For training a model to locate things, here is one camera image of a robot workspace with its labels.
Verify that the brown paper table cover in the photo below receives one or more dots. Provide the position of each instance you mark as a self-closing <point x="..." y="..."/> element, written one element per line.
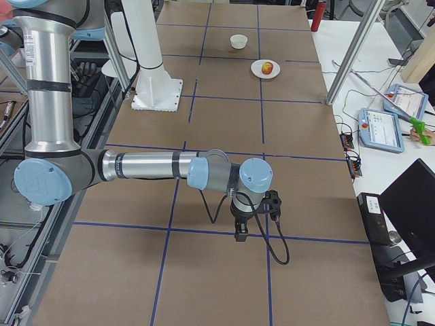
<point x="161" y="253"/>

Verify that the white plate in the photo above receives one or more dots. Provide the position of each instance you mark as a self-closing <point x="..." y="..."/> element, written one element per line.
<point x="256" y="69"/>

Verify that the near blue teach pendant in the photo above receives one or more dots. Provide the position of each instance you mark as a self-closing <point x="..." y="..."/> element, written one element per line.
<point x="380" y="130"/>

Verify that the far blue teach pendant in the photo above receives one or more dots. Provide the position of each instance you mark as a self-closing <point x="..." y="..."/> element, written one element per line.
<point x="411" y="101"/>

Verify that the aluminium frame post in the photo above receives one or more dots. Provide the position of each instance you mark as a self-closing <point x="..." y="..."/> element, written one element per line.
<point x="354" y="48"/>

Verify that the red bottle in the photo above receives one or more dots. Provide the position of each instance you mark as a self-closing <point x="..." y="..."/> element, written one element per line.
<point x="318" y="16"/>

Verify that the white bowl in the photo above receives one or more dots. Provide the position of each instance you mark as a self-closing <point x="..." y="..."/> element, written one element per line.
<point x="238" y="41"/>

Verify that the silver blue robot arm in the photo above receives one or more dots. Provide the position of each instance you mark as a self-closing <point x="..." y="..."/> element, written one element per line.
<point x="56" y="167"/>

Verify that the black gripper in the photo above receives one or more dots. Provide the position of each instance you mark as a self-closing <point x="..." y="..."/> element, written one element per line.
<point x="240" y="217"/>

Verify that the red yellow apple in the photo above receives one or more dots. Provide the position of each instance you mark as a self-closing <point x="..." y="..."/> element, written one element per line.
<point x="267" y="68"/>

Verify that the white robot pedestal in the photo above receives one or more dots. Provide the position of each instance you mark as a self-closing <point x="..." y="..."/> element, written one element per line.
<point x="155" y="89"/>

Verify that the black monitor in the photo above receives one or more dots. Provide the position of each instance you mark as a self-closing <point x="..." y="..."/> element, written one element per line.
<point x="409" y="204"/>

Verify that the black desktop computer box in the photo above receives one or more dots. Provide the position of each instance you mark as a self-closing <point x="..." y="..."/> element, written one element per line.
<point x="397" y="274"/>

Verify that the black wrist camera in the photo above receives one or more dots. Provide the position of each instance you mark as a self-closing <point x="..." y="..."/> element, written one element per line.
<point x="271" y="205"/>

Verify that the blue teach pendant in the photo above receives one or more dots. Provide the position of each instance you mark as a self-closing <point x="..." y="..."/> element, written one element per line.
<point x="411" y="101"/>
<point x="380" y="130"/>

